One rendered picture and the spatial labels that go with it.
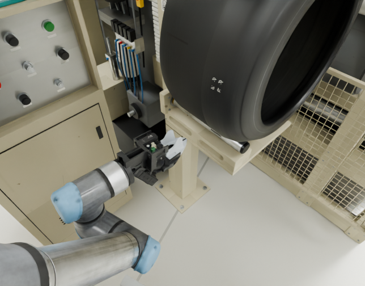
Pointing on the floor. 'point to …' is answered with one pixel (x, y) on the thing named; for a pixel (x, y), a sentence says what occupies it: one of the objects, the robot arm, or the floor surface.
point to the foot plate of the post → (202, 188)
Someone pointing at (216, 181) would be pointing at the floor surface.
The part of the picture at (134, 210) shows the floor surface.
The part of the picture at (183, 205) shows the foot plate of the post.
